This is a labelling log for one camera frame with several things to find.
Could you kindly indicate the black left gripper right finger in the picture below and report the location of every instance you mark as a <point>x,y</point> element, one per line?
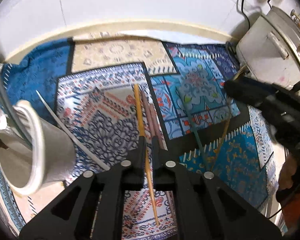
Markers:
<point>206,208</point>

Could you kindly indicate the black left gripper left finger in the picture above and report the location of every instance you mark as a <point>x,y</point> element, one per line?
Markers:
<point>92,206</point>

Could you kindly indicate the yellow wooden chopstick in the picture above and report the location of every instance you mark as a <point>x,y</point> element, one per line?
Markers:
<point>147,165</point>

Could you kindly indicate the thin yellow chopstick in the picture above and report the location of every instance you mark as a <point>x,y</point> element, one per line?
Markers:
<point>213,153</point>

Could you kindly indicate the white ceramic utensil cup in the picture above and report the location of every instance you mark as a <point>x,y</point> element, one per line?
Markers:
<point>51,158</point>

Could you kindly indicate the white chopstick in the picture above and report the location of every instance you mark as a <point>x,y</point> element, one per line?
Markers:
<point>93,157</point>

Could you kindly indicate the brown chopstick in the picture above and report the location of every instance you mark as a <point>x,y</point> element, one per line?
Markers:
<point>150,119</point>
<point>157,127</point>

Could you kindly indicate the green translucent chopstick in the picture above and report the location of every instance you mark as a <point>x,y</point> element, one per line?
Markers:
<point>194,130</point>

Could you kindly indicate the patterned blue patchwork mat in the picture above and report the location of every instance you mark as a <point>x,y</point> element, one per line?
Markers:
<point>98,107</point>

